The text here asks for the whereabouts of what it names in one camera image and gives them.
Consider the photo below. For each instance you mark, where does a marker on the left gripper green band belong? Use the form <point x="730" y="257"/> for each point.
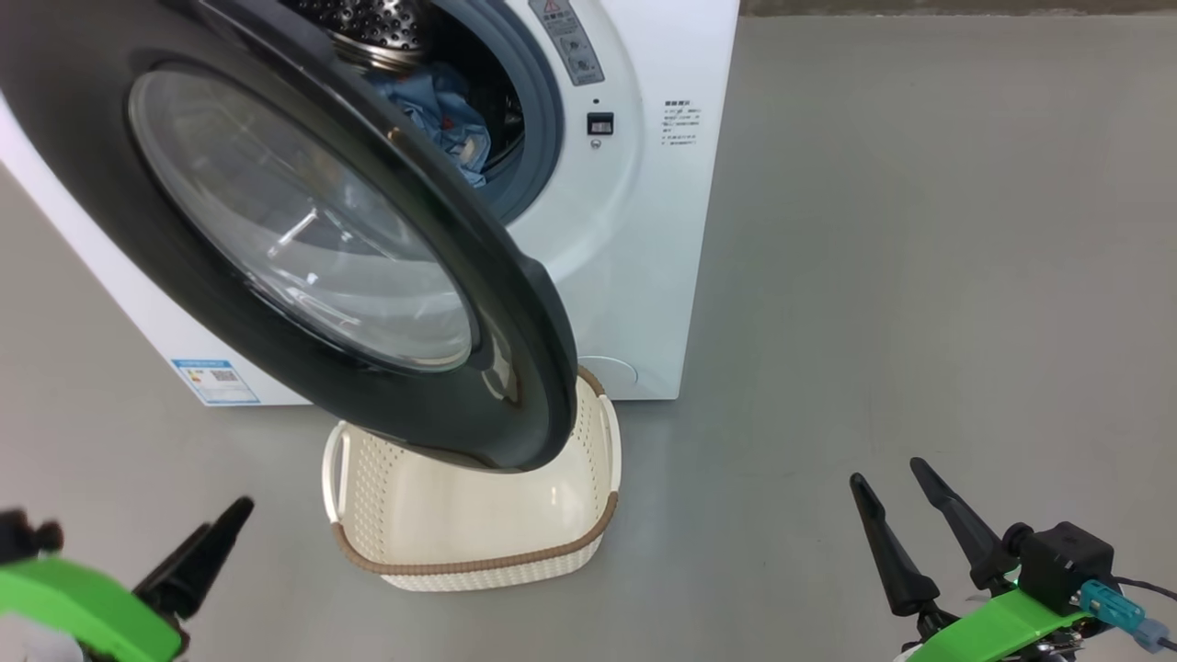
<point x="83" y="598"/>

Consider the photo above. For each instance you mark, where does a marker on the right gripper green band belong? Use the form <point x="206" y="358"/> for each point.
<point x="993" y="630"/>

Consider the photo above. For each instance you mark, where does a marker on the black round washer door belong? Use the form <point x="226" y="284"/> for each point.
<point x="515" y="368"/>

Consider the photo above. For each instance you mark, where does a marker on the blue cartoon print garment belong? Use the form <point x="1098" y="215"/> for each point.
<point x="441" y="115"/>

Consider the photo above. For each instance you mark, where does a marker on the cream perforated laundry basket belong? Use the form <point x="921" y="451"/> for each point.
<point x="460" y="524"/>

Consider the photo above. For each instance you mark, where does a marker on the white front-load washing machine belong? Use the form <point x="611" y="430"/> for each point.
<point x="644" y="276"/>

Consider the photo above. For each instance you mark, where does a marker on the blue energy label sticker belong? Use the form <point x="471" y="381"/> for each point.
<point x="216" y="382"/>

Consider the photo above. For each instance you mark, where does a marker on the grey warning sticker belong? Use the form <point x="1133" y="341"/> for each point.
<point x="570" y="41"/>

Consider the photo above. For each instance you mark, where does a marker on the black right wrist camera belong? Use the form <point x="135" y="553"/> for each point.
<point x="1067" y="565"/>

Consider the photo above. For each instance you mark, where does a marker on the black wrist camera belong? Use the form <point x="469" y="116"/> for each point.
<point x="1067" y="565"/>
<point x="23" y="538"/>

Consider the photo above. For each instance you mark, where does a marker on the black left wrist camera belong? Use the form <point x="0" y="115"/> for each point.
<point x="23" y="538"/>

